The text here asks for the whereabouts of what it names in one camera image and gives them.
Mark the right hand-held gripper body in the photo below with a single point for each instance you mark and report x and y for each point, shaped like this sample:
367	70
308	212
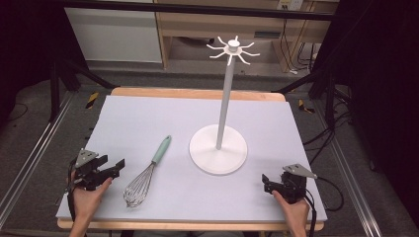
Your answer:
293	186

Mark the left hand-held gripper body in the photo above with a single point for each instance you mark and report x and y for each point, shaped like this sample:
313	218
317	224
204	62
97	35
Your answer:
88	176

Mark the white hook rack stand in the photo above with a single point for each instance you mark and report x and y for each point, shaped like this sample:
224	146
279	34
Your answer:
218	154

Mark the person's left hand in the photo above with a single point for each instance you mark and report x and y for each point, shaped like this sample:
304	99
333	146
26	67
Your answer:
87	200

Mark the person's right hand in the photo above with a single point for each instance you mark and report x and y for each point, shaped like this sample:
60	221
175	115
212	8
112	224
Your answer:
294	210

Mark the yellow black floor tape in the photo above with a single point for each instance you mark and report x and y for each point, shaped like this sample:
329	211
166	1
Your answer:
306	108
92	100

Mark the light grey table mat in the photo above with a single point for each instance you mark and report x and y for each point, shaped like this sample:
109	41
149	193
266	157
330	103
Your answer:
184	197

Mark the wooden table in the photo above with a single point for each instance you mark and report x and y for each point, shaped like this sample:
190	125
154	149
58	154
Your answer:
197	94

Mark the white cabinet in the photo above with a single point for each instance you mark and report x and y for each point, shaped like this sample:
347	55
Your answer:
115	36

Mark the black curtain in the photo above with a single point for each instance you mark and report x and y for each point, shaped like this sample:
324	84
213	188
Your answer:
382	82
26	42

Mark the white power strip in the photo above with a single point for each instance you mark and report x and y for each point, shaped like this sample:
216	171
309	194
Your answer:
290	4

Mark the metal floor rail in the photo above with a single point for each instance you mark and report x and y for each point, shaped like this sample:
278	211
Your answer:
349	177
36	144

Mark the black metal frame stand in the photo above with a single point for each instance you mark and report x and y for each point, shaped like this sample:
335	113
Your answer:
54	92
330	98

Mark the black horizontal frame bar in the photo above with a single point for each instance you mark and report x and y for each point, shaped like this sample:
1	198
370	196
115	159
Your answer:
197	9

